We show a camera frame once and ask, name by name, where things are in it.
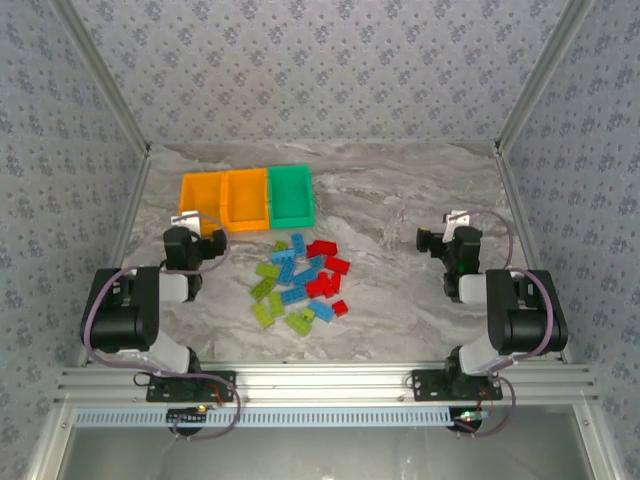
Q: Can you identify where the orange plastic bin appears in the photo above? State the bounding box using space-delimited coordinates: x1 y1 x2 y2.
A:
178 171 231 232
219 168 272 235

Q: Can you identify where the green plastic bin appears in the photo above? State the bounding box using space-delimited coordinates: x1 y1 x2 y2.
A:
267 164 317 230

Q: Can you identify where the small circuit board with LED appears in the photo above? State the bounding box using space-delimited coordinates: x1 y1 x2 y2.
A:
451 408 490 432
166 405 210 425

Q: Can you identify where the grey metal panel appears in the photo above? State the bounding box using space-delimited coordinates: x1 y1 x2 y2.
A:
59 424 599 480

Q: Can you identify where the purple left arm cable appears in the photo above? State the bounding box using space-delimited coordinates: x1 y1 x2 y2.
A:
81 213 242 442

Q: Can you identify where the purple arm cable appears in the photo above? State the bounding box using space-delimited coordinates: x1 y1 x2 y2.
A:
452 209 570 439
81 213 242 442

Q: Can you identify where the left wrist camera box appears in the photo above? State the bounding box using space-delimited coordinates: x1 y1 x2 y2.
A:
169 211 202 235

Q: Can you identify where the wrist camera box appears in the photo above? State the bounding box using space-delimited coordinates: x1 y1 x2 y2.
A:
169 211 202 235
444 209 473 236

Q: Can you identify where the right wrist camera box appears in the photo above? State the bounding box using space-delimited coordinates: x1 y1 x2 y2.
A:
444 209 473 236

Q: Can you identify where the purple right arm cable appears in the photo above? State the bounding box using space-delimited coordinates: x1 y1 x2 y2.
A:
452 209 570 439

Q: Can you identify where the aluminium table side rail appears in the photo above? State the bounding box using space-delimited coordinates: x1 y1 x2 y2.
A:
77 144 154 369
493 144 574 365

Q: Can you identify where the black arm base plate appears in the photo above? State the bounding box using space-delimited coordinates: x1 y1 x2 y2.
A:
145 371 237 403
410 368 504 402

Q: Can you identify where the aluminium frame crossbar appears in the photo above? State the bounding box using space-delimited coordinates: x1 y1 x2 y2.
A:
53 362 600 407

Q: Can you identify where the aluminium frame post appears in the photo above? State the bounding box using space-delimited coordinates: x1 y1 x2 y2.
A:
494 0 597 154
48 0 153 154

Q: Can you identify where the light blue slotted cable duct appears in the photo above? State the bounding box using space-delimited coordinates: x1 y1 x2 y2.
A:
73 405 452 430

